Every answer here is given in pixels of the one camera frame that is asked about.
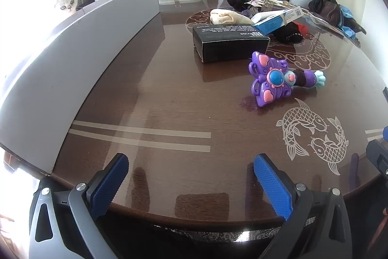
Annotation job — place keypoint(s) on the clear hair claw clip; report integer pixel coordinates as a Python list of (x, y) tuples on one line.
[(253, 7)]

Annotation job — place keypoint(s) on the white cat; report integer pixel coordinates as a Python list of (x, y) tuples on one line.
[(67, 2)]

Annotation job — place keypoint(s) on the black round brush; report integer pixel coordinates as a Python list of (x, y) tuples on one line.
[(282, 31)]

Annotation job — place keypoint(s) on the pile of dark clothes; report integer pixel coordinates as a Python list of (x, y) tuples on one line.
[(330, 8)]

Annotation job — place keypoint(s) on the purple butterfly toy wand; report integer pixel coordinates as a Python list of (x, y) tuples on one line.
[(266, 86)]

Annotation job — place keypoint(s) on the black cardboard box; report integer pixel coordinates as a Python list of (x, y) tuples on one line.
[(230, 46)]

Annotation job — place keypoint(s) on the beige folded cloth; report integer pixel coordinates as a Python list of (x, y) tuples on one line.
[(227, 16)]

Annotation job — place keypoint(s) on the clear plastic bag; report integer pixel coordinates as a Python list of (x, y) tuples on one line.
[(321, 20)]

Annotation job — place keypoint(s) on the small red item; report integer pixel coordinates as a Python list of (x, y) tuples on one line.
[(303, 27)]

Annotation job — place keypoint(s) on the black cloth pouch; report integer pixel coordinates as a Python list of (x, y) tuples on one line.
[(238, 3)]

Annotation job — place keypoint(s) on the black beaded scrunchie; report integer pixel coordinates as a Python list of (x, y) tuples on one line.
[(295, 38)]

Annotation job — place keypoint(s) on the blue and white box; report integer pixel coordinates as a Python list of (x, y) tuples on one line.
[(272, 24)]

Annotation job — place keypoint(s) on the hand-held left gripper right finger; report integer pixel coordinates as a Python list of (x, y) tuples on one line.
[(272, 186)]

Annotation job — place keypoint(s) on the brown patterned wooden desktop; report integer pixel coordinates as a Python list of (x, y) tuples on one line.
[(169, 95)]

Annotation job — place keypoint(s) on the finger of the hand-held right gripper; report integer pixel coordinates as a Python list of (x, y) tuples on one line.
[(379, 155)]

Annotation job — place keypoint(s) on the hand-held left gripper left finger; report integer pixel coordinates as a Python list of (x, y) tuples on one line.
[(109, 183)]

